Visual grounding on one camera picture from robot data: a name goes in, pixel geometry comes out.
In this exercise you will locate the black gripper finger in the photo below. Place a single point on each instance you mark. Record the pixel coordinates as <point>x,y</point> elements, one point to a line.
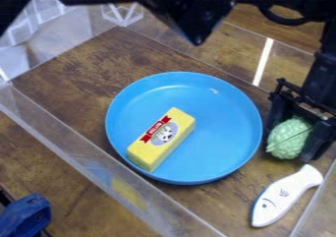
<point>281,111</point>
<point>319,141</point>

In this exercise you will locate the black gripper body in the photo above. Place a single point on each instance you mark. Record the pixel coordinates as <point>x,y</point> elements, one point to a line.
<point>315,96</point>

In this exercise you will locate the green bitter gourd toy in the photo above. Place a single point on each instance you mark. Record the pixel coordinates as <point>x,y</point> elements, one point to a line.
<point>288,137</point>

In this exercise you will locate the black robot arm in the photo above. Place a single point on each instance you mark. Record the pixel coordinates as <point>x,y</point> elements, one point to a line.
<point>192,18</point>

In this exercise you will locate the blue round plate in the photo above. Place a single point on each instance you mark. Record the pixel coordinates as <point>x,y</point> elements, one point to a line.
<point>228,130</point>

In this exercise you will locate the white wooden fish toy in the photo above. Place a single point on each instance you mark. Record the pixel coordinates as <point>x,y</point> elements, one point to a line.
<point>281,194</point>

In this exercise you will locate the yellow butter block toy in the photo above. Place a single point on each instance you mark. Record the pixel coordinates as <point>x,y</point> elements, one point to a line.
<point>161,138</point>

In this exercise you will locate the white grid cloth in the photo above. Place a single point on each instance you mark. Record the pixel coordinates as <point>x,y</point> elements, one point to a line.
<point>40,12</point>

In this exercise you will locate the blue clamp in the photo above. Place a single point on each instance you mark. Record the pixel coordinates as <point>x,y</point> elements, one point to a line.
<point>25,216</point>

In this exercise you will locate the clear acrylic enclosure wall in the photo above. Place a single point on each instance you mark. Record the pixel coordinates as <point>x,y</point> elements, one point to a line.
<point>59,81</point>

